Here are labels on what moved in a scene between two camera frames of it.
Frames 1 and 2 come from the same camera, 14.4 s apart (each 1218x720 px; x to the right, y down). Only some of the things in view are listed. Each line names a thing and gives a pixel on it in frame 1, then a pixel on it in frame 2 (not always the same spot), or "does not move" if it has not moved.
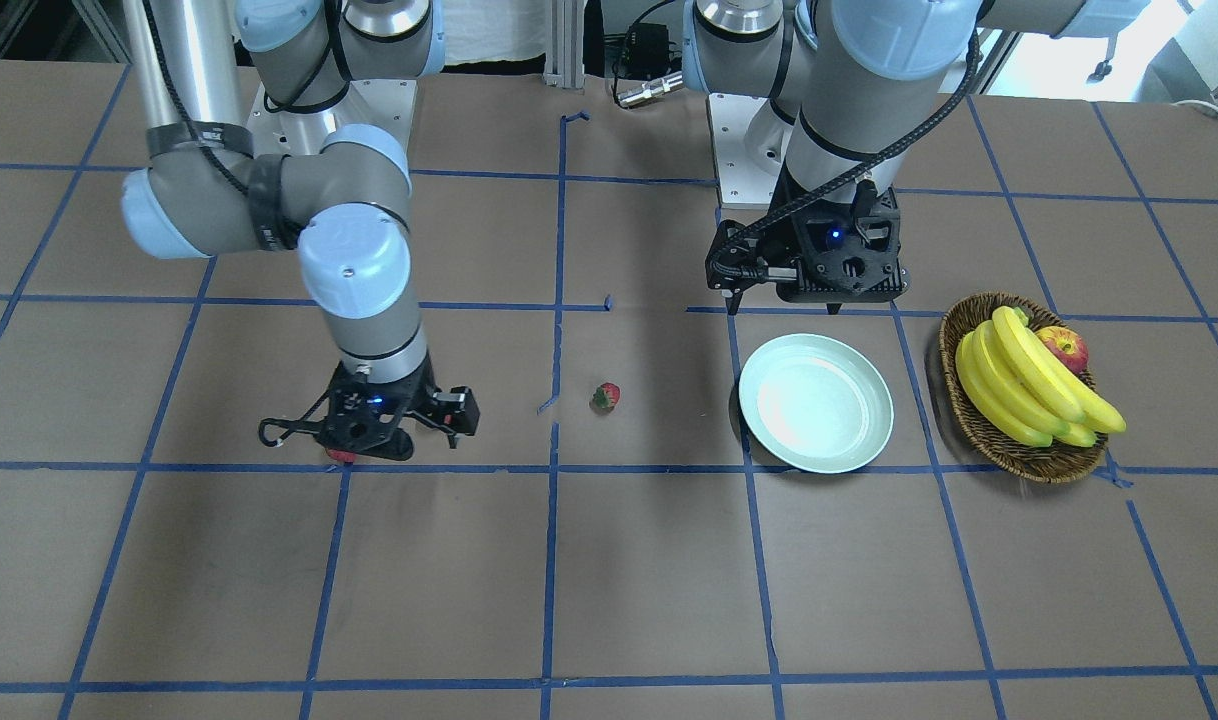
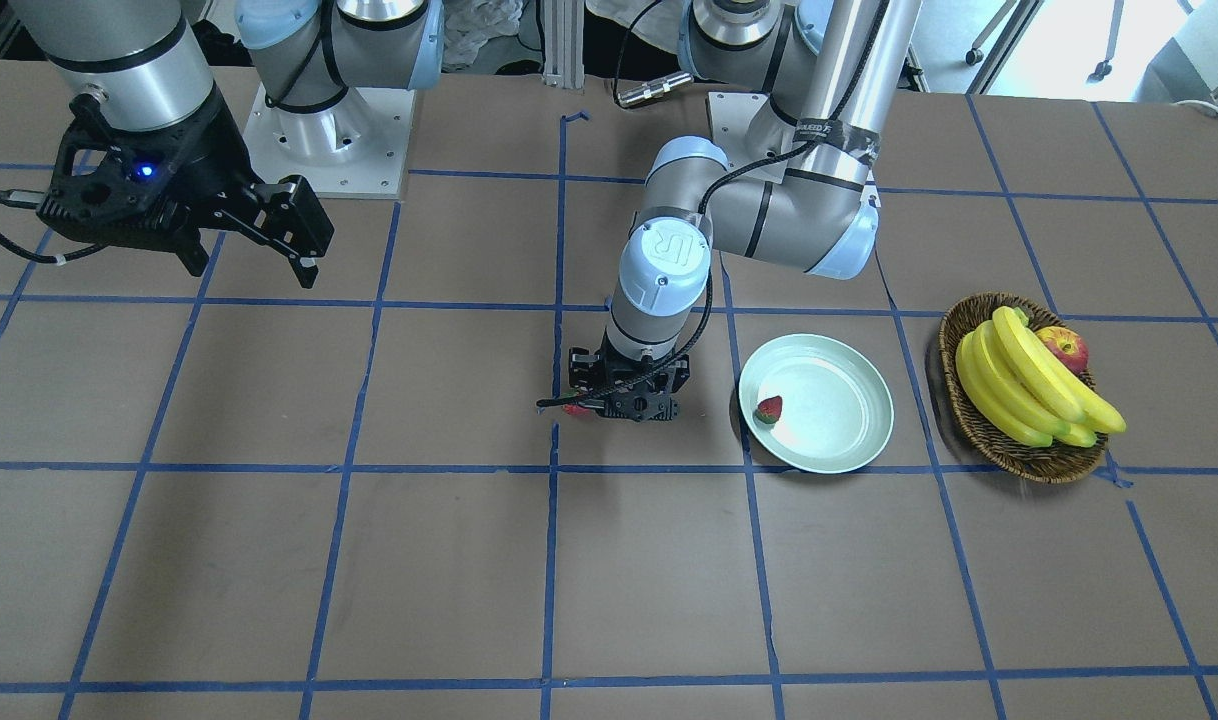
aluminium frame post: [564, 66] does not move
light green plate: [816, 403] does not move
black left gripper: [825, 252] to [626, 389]
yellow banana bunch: [1014, 384] does not move
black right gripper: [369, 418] to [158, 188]
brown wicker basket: [1052, 463] does not move
